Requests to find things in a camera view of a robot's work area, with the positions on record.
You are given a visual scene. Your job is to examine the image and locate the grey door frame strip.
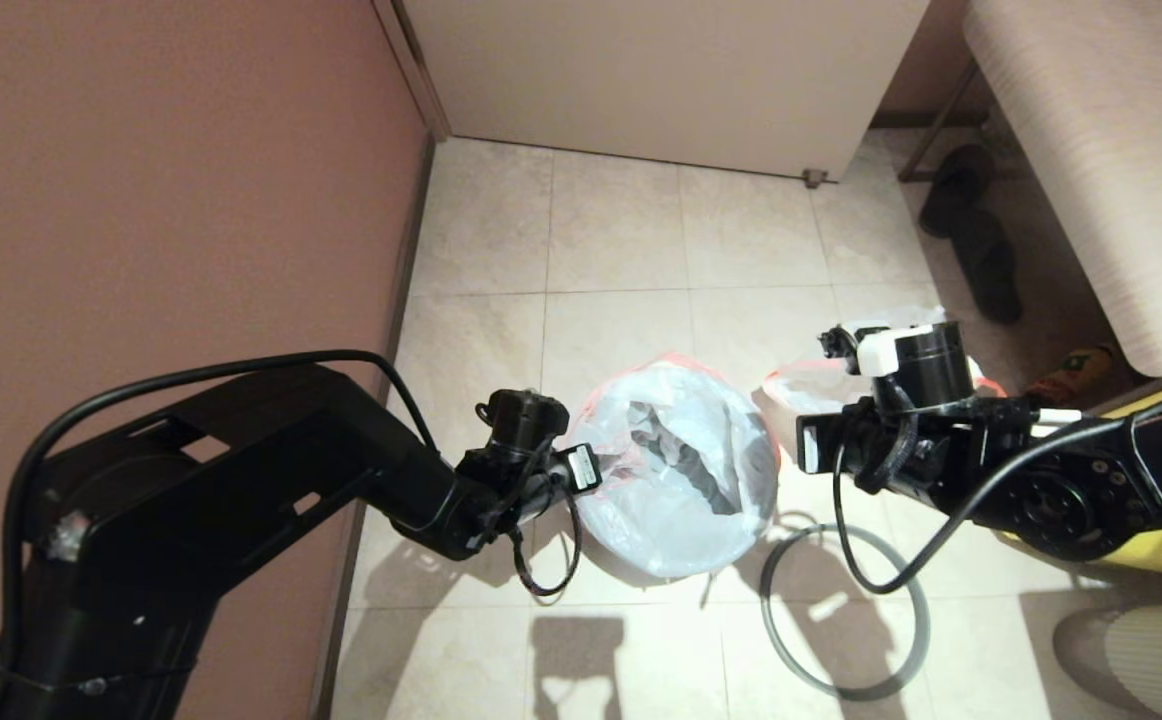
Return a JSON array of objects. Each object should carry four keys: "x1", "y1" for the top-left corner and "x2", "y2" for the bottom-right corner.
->
[{"x1": 371, "y1": 0, "x2": 452, "y2": 141}]

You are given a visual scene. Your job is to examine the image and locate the orange brown shoe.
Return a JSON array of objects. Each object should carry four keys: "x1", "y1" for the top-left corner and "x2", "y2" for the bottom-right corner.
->
[{"x1": 1026, "y1": 345, "x2": 1117, "y2": 406}]

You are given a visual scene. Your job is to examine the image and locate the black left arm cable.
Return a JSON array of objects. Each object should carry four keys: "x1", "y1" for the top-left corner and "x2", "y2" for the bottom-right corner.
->
[{"x1": 1, "y1": 349, "x2": 584, "y2": 661}]

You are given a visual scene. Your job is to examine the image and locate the grey bin rim ring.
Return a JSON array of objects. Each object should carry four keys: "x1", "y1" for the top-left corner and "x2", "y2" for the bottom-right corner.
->
[{"x1": 759, "y1": 523, "x2": 932, "y2": 701}]

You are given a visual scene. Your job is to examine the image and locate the white door panel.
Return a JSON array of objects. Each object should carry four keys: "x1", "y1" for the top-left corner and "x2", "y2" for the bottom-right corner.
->
[{"x1": 401, "y1": 0, "x2": 930, "y2": 183}]

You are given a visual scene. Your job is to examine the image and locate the used white printed trash bag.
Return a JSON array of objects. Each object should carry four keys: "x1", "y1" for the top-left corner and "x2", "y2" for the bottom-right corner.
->
[{"x1": 761, "y1": 305, "x2": 1007, "y2": 463}]

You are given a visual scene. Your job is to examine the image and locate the wood grain bench top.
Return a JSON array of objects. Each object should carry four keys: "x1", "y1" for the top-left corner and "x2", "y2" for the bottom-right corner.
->
[{"x1": 960, "y1": 0, "x2": 1162, "y2": 377}]

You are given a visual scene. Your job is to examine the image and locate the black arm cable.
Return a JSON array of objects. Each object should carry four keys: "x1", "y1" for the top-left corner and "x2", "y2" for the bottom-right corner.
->
[
  {"x1": 833, "y1": 378, "x2": 1162, "y2": 596},
  {"x1": 1, "y1": 349, "x2": 584, "y2": 661}
]

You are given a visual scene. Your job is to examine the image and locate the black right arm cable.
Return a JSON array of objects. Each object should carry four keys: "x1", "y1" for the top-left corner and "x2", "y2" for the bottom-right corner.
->
[{"x1": 833, "y1": 378, "x2": 1162, "y2": 596}]

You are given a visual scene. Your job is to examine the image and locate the dark metal bench leg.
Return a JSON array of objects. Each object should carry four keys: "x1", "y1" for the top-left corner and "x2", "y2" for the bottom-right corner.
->
[{"x1": 896, "y1": 62, "x2": 977, "y2": 184}]

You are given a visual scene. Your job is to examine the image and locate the white plastic bag orange trim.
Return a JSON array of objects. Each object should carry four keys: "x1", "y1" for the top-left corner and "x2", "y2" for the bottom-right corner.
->
[{"x1": 566, "y1": 352, "x2": 780, "y2": 579}]

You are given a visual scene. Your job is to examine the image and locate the black slipper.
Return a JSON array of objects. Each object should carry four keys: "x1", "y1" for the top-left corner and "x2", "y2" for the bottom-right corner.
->
[
  {"x1": 951, "y1": 215, "x2": 1022, "y2": 324},
  {"x1": 918, "y1": 145, "x2": 994, "y2": 239}
]

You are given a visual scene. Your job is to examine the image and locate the grey ribbed cylinder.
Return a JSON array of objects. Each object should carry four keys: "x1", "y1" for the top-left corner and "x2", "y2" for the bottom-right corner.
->
[{"x1": 1053, "y1": 600, "x2": 1162, "y2": 720}]

